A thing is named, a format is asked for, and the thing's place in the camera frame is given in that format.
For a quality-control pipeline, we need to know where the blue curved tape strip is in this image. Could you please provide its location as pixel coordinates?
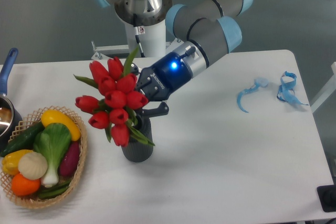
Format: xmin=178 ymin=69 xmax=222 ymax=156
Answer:
xmin=236 ymin=77 xmax=269 ymax=113

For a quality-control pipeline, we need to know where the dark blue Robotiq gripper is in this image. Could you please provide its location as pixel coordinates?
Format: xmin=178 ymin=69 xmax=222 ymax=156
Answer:
xmin=130 ymin=50 xmax=194 ymax=119

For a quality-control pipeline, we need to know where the green bean pods toy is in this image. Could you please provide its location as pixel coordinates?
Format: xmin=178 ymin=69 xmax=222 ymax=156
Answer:
xmin=37 ymin=180 xmax=70 ymax=200

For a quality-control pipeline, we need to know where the yellow bell pepper toy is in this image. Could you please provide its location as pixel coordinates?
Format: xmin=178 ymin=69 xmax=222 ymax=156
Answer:
xmin=2 ymin=150 xmax=33 ymax=176

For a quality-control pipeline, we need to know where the dark green cucumber toy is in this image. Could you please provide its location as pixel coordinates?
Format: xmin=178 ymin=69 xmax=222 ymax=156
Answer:
xmin=1 ymin=122 xmax=44 ymax=157

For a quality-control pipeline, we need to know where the red tulip bouquet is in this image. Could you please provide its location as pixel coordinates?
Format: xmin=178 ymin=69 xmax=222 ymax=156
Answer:
xmin=75 ymin=48 xmax=154 ymax=147

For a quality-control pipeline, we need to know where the black device at edge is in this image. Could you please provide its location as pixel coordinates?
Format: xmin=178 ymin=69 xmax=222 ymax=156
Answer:
xmin=317 ymin=185 xmax=335 ymax=212

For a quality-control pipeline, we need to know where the cream garlic bun toy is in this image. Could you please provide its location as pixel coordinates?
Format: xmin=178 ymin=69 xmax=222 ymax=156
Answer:
xmin=18 ymin=152 xmax=48 ymax=180

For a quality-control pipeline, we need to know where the purple sweet potato toy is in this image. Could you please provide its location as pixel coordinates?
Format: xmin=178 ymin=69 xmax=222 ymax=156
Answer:
xmin=59 ymin=142 xmax=80 ymax=177

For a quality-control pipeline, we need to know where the green bok choy toy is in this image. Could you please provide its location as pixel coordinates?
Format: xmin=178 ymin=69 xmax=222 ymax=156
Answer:
xmin=33 ymin=123 xmax=71 ymax=188

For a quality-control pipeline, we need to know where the white metal base frame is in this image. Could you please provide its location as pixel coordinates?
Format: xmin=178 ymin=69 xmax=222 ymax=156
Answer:
xmin=91 ymin=38 xmax=183 ymax=60

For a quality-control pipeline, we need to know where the white frame at right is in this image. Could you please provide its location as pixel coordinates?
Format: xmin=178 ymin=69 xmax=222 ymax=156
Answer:
xmin=310 ymin=62 xmax=335 ymax=113

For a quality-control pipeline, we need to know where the orange fruit toy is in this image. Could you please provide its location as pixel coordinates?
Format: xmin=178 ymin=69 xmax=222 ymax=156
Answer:
xmin=11 ymin=173 xmax=40 ymax=196

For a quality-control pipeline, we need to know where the dark grey ribbed vase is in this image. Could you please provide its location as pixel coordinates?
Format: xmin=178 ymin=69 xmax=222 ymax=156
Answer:
xmin=121 ymin=115 xmax=153 ymax=163

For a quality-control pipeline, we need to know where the blue crumpled tape strip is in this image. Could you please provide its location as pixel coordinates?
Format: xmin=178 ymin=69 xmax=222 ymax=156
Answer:
xmin=277 ymin=71 xmax=308 ymax=105

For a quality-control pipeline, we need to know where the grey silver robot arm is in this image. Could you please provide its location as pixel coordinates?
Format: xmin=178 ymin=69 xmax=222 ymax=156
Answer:
xmin=97 ymin=0 xmax=253 ymax=118

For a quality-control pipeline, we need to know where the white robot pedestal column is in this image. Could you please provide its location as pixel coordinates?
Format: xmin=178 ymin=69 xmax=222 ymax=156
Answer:
xmin=124 ymin=21 xmax=166 ymax=58

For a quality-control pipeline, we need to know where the blue handled steel pot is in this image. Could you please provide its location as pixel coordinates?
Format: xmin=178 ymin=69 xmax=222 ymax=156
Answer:
xmin=1 ymin=48 xmax=22 ymax=150

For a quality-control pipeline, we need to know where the woven wicker basket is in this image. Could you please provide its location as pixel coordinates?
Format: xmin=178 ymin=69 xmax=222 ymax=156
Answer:
xmin=1 ymin=106 xmax=88 ymax=209

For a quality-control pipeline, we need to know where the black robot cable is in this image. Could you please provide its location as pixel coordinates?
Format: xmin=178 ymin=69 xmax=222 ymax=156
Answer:
xmin=132 ymin=14 xmax=146 ymax=58

